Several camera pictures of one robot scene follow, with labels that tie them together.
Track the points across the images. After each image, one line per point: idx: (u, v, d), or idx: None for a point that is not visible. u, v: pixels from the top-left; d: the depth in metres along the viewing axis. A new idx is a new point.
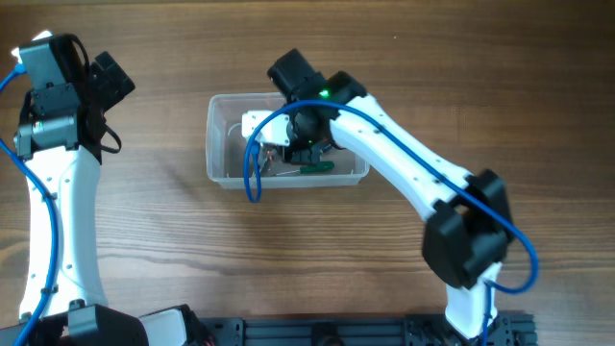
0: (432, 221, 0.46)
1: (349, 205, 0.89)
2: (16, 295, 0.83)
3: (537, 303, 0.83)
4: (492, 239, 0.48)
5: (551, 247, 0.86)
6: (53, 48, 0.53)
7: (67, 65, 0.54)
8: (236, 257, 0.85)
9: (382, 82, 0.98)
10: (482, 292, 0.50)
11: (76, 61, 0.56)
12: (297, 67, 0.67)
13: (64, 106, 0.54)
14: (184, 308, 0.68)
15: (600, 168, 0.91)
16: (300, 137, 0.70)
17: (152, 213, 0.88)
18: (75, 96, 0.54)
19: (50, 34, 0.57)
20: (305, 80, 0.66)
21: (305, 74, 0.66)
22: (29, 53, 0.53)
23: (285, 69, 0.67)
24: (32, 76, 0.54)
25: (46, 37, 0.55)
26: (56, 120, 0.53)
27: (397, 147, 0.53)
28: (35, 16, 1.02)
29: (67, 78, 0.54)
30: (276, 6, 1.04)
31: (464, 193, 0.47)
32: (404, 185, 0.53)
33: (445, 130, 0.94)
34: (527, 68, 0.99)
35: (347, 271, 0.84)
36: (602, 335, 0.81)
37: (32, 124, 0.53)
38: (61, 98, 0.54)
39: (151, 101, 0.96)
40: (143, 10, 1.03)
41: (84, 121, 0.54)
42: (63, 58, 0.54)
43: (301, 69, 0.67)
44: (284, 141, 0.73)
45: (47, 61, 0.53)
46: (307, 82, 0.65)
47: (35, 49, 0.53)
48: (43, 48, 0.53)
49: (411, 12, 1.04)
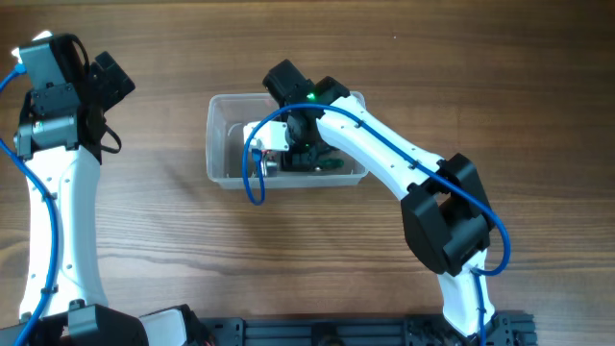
0: (406, 204, 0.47)
1: (350, 205, 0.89)
2: (15, 295, 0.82)
3: (538, 302, 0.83)
4: (470, 224, 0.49)
5: (551, 247, 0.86)
6: (53, 48, 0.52)
7: (67, 65, 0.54)
8: (236, 256, 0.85)
9: (382, 81, 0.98)
10: (471, 283, 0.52)
11: (76, 61, 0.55)
12: (289, 76, 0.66)
13: (64, 106, 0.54)
14: (184, 308, 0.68)
15: (600, 168, 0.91)
16: (298, 142, 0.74)
17: (152, 214, 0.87)
18: (75, 96, 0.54)
19: (50, 34, 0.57)
20: (296, 87, 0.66)
21: (295, 82, 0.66)
22: (28, 53, 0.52)
23: (278, 77, 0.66)
24: (32, 76, 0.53)
25: (46, 37, 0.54)
26: (56, 121, 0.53)
27: (376, 139, 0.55)
28: (35, 15, 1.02)
29: (67, 78, 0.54)
30: (276, 6, 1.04)
31: (436, 177, 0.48)
32: (384, 176, 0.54)
33: (445, 130, 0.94)
34: (527, 68, 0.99)
35: (347, 272, 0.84)
36: (603, 335, 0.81)
37: (32, 124, 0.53)
38: (61, 98, 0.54)
39: (151, 101, 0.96)
40: (143, 10, 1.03)
41: (84, 122, 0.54)
42: (63, 58, 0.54)
43: (293, 76, 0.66)
44: (283, 146, 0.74)
45: (47, 61, 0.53)
46: (299, 89, 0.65)
47: (35, 49, 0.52)
48: (43, 48, 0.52)
49: (411, 12, 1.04)
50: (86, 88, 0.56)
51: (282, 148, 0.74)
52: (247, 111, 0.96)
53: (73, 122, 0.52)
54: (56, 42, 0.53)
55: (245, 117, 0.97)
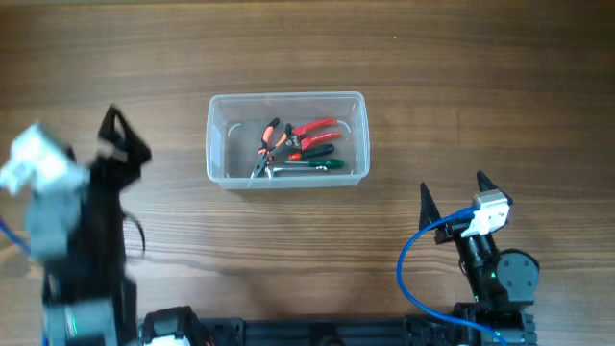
0: None
1: (350, 205, 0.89)
2: (14, 296, 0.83)
3: (538, 303, 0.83)
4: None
5: (550, 248, 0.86)
6: (66, 235, 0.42)
7: (86, 265, 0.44)
8: (236, 257, 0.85)
9: (382, 82, 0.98)
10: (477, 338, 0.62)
11: (87, 209, 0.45)
12: (521, 274, 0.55)
13: (89, 285, 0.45)
14: (171, 308, 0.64)
15: (600, 169, 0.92)
16: (432, 212, 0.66)
17: (152, 214, 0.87)
18: (100, 277, 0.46)
19: (42, 135, 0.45)
20: (528, 285, 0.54)
21: (527, 278, 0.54)
22: (39, 228, 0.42)
23: (509, 266, 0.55)
24: (55, 270, 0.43)
25: (48, 155, 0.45)
26: (85, 308, 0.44)
27: None
28: (34, 15, 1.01)
29: (87, 247, 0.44)
30: (276, 6, 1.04)
31: None
32: None
33: (446, 130, 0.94)
34: (526, 69, 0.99)
35: (347, 272, 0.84)
36: (602, 335, 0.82)
37: (59, 304, 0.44)
38: (80, 271, 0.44)
39: (151, 101, 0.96)
40: (143, 10, 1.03)
41: (111, 286, 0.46)
42: (83, 262, 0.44)
43: (528, 274, 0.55)
44: (496, 221, 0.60)
45: (61, 252, 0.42)
46: (528, 287, 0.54)
47: (43, 231, 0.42)
48: (56, 235, 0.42)
49: (411, 12, 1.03)
50: (96, 232, 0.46)
51: (496, 215, 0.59)
52: (247, 111, 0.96)
53: (109, 302, 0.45)
54: (69, 218, 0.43)
55: (245, 116, 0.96)
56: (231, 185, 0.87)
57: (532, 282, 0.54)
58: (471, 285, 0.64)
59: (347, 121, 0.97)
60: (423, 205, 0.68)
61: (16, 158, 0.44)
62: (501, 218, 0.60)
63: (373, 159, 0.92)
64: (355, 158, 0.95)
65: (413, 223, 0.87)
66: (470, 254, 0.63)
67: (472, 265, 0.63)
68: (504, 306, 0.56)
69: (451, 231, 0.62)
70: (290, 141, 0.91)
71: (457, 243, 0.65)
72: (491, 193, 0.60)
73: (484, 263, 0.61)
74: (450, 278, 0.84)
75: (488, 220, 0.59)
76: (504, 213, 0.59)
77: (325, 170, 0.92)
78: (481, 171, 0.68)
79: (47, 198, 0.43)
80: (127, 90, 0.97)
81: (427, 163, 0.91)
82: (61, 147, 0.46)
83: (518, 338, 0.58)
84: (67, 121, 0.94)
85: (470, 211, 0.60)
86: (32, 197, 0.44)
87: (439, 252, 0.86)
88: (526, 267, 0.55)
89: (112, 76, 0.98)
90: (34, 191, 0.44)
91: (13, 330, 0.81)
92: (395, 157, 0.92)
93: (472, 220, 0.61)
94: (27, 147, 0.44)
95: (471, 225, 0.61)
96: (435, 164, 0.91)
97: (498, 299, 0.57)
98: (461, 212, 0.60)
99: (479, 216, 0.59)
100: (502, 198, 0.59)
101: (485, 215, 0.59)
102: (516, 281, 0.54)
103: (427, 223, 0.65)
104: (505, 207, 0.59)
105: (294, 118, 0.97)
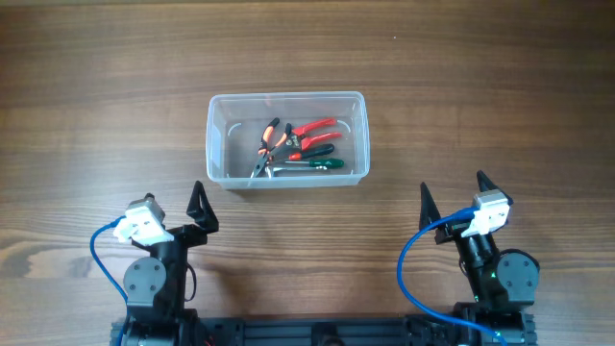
0: None
1: (350, 204, 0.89)
2: (14, 296, 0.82)
3: (538, 302, 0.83)
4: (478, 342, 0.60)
5: (550, 247, 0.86)
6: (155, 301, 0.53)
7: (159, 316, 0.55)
8: (236, 256, 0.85)
9: (382, 82, 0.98)
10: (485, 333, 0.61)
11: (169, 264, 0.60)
12: (521, 273, 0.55)
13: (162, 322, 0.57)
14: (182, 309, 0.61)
15: (601, 168, 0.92)
16: (431, 211, 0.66)
17: None
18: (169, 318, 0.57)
19: (151, 210, 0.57)
20: (528, 285, 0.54)
21: (526, 278, 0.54)
22: (135, 289, 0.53)
23: (511, 266, 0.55)
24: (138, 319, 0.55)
25: (152, 222, 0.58)
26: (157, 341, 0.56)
27: None
28: (34, 15, 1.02)
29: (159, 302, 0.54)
30: (275, 6, 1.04)
31: None
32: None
33: (446, 130, 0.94)
34: (526, 68, 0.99)
35: (347, 272, 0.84)
36: (602, 335, 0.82)
37: (137, 336, 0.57)
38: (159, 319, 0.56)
39: (151, 101, 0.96)
40: (143, 11, 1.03)
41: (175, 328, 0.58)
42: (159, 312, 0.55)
43: (529, 274, 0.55)
44: (497, 221, 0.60)
45: (150, 310, 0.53)
46: (528, 287, 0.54)
47: (139, 295, 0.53)
48: (147, 301, 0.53)
49: (411, 12, 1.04)
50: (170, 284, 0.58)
51: (496, 215, 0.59)
52: (247, 111, 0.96)
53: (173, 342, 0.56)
54: (159, 286, 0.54)
55: (245, 116, 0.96)
56: (231, 185, 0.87)
57: (532, 282, 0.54)
58: (471, 286, 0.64)
59: (347, 121, 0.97)
60: (423, 204, 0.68)
61: (130, 219, 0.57)
62: (502, 218, 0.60)
63: (373, 158, 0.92)
64: (355, 158, 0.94)
65: (413, 223, 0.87)
66: (470, 255, 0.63)
67: (472, 265, 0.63)
68: (504, 306, 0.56)
69: (451, 231, 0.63)
70: (290, 141, 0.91)
71: (457, 243, 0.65)
72: (492, 193, 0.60)
73: (484, 263, 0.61)
74: (450, 278, 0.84)
75: (488, 221, 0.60)
76: (504, 213, 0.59)
77: (325, 170, 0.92)
78: (481, 171, 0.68)
79: (144, 269, 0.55)
80: (127, 90, 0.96)
81: (427, 163, 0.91)
82: (159, 215, 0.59)
83: (518, 337, 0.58)
84: (67, 121, 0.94)
85: (470, 211, 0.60)
86: (132, 268, 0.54)
87: (439, 251, 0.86)
88: (526, 267, 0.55)
89: (112, 76, 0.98)
90: (134, 265, 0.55)
91: (13, 330, 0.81)
92: (395, 157, 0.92)
93: (472, 220, 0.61)
94: (138, 216, 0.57)
95: (471, 225, 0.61)
96: (435, 164, 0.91)
97: (498, 299, 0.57)
98: (461, 212, 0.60)
99: (479, 216, 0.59)
100: (503, 198, 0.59)
101: (486, 215, 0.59)
102: (516, 281, 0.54)
103: (427, 223, 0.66)
104: (505, 207, 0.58)
105: (294, 118, 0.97)
